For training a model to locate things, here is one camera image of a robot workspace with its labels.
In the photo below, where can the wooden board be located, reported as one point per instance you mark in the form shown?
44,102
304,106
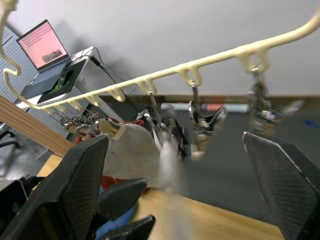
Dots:
30,125

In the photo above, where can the white perforated panel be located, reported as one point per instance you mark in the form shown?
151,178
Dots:
10,50

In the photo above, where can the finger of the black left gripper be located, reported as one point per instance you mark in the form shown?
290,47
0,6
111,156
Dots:
135,230
120,197

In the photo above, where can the black mouse pad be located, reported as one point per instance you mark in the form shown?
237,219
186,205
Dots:
75,72

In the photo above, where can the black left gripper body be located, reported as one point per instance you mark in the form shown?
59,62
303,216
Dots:
12,197

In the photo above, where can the metal hanger clip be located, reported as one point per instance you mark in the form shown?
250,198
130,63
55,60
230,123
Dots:
86,123
66,122
260,100
163,130
197,112

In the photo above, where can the white grey sock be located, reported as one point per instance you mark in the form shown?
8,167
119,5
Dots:
130,150

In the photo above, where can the cream plastic clip hanger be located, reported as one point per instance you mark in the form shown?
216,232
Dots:
225,53

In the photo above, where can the white desk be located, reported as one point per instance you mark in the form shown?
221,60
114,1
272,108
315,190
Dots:
87,53

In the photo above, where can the light grey sock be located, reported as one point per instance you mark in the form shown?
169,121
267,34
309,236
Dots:
170,162

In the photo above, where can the black chair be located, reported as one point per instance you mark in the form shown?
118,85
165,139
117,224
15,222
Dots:
7,140

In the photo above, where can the open laptop with pink screen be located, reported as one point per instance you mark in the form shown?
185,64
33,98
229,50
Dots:
42,42

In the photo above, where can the blue sock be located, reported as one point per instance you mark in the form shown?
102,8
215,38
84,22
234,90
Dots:
115,225

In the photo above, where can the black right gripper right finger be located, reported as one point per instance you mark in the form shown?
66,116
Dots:
282,180

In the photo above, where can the black computer mouse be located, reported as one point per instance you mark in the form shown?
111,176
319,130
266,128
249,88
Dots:
64,77

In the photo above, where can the metal clip with cream pads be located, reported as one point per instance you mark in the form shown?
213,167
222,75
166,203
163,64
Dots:
110,126

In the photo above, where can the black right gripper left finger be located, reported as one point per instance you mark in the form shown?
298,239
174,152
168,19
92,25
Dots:
72,180

